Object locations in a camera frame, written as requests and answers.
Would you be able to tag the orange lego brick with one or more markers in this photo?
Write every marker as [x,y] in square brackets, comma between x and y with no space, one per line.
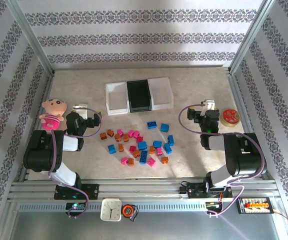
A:
[165,160]
[136,153]
[110,132]
[120,147]
[125,137]
[152,149]
[117,137]
[103,135]
[131,162]

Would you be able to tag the pink lego brick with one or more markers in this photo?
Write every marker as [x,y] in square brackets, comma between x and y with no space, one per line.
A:
[140,139]
[136,134]
[124,161]
[132,148]
[159,151]
[151,162]
[130,133]
[120,132]

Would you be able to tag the long blue lego brick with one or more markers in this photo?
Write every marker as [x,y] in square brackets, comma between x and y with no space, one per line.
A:
[143,157]

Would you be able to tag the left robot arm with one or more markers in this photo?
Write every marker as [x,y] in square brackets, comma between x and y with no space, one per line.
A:
[41,150]

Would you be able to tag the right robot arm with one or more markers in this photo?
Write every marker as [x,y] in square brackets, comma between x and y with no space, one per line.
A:
[244,155]

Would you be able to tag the round red gold tin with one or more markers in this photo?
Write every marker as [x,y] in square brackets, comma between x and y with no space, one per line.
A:
[230,117]

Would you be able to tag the white plastic container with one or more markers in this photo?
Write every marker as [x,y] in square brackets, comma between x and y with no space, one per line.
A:
[117,100]
[161,92]

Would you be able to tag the pink plush doll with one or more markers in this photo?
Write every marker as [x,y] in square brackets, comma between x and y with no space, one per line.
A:
[54,107]

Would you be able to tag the black plastic container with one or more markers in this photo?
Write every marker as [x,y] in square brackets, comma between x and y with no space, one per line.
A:
[139,96]

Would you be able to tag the small lit circuit board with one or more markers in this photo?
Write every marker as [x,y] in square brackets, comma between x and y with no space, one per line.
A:
[75,206]

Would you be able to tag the white square clock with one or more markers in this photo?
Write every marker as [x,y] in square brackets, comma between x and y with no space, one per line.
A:
[111,210]

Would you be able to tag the black power distribution board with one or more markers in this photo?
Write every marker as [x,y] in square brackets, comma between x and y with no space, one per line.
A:
[255,208]

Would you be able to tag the orange black tape measure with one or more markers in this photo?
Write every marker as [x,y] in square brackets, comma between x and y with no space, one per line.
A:
[128,210]

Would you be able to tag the grey metal sheet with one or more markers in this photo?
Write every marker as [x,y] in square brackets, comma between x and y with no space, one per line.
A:
[171,227]

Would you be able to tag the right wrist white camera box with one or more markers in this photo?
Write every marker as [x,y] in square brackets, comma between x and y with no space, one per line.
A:
[209,104]

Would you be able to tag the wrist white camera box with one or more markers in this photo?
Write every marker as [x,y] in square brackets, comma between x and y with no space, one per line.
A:
[209,104]
[84,111]

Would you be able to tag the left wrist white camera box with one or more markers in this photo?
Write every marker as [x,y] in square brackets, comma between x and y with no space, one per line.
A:
[84,111]

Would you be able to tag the aluminium side rail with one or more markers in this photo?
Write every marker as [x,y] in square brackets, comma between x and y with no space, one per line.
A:
[47,87]
[237,95]

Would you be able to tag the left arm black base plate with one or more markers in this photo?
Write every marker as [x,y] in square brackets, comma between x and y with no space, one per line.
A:
[91,191]

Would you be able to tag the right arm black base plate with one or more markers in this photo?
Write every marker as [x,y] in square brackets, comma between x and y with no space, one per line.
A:
[196,191]

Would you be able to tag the aluminium frame post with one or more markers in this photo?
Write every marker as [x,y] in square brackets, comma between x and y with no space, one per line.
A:
[32,37]
[250,37]

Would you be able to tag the aluminium mounting rail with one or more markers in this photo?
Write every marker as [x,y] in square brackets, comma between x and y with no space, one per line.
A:
[146,190]

